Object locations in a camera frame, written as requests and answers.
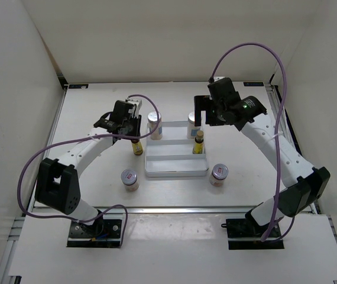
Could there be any tall jar silver lid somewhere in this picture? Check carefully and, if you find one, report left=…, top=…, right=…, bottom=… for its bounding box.
left=147, top=111, right=163, bottom=140
left=187, top=112, right=200, bottom=139

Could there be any small yellow bottle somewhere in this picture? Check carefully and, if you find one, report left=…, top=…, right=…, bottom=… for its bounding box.
left=131, top=140, right=143, bottom=156
left=193, top=130, right=203, bottom=154

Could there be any short jar red label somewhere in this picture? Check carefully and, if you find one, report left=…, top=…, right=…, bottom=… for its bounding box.
left=209, top=163, right=229, bottom=187
left=121, top=169, right=139, bottom=192

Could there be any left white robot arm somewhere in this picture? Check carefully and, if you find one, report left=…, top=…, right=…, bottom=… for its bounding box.
left=35, top=115, right=142, bottom=237

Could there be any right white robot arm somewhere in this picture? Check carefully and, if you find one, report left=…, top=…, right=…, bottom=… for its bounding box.
left=194, top=95, right=330, bottom=241

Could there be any white divided tray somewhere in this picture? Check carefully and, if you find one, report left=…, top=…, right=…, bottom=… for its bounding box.
left=145, top=121, right=209, bottom=178

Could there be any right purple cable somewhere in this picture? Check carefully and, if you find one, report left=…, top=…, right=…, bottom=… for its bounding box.
left=208, top=43, right=297, bottom=243

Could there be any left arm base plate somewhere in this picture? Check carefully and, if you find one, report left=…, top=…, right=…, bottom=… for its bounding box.
left=66, top=217, right=128, bottom=249

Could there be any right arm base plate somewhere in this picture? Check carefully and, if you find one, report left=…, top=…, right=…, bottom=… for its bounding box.
left=221, top=218, right=284, bottom=250

